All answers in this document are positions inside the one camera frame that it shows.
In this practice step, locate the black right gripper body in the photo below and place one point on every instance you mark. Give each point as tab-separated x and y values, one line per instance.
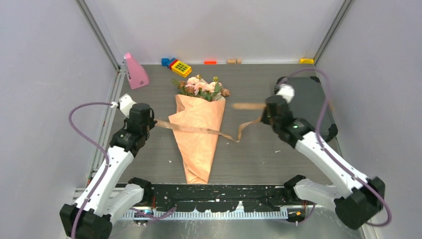
267	120

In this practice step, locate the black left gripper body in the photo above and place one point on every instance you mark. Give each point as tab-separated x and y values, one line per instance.
149	126

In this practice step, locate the peach wrapping paper sheet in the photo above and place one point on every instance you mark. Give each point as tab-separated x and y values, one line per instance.
197	123

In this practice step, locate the pink and brown rose stem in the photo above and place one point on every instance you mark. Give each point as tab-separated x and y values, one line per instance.
217	90

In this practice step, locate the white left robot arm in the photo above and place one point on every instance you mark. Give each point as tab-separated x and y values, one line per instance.
94	213

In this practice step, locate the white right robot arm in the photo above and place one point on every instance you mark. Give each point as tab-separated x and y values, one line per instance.
355	198

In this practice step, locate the dark grey hard case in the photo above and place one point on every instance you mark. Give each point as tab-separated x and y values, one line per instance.
307	103

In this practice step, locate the pink plastic wedge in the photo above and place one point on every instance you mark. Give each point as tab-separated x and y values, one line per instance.
136	74

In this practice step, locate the yellow corner block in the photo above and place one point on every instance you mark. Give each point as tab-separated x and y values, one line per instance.
306	61

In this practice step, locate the blue toy brick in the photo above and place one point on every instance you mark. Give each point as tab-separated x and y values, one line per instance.
165	61

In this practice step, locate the yellow toy brick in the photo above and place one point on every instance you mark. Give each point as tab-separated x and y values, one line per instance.
181	68

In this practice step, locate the red toy brick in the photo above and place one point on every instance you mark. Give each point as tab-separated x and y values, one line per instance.
173	61

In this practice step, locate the orange flat block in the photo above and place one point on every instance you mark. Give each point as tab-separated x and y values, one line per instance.
211	62

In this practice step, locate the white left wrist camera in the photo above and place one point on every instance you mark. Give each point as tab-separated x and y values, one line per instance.
125	104

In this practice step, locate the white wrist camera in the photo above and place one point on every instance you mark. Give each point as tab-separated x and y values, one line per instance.
125	104
286	91

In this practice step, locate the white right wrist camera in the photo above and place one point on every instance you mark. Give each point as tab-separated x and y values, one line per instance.
286	91

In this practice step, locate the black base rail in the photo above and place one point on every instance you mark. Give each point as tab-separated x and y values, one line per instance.
219	198

